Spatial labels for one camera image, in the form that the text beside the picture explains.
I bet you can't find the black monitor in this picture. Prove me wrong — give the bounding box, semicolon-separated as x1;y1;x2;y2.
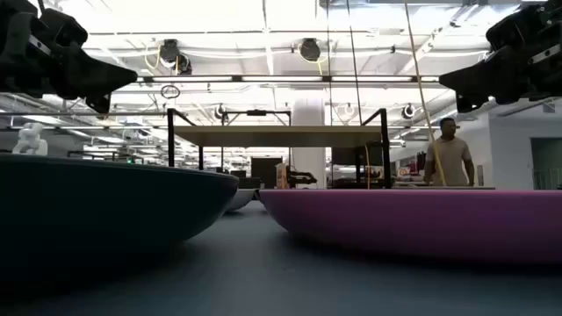
250;156;284;190

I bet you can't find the wooden shelf with black legs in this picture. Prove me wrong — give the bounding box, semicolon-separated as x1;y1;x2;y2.
166;107;393;190

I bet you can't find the small printed cardboard box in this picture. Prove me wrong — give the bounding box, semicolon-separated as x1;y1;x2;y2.
275;162;289;190

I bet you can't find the black hanging cable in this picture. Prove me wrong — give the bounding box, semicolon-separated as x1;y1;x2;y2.
346;0;364;126

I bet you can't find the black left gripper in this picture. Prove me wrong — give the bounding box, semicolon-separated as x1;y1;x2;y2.
0;0;139;114

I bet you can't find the person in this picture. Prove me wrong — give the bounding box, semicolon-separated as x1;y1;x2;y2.
423;117;476;188

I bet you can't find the white plate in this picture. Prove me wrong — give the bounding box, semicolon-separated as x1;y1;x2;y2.
224;188;258;213

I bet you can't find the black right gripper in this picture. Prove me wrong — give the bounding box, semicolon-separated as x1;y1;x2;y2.
438;0;562;114

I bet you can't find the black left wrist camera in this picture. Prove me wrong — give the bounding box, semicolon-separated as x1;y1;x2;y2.
38;7;90;47

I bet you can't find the yellow hanging cable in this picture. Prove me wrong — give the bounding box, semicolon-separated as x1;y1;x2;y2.
403;0;447;187

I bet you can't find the purple plate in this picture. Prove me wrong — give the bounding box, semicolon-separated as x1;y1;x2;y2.
258;188;562;264

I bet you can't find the dark teal plate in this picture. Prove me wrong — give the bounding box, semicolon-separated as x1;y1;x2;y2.
0;153;241;260

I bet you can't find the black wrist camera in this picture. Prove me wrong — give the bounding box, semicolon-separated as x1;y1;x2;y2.
38;7;90;47
485;4;544;50

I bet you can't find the white humanoid robot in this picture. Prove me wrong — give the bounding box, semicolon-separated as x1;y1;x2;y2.
11;122;48;155

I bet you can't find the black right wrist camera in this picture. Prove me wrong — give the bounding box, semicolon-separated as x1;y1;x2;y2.
485;4;544;50

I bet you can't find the blue table mat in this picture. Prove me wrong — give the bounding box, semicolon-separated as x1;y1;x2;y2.
0;199;562;316

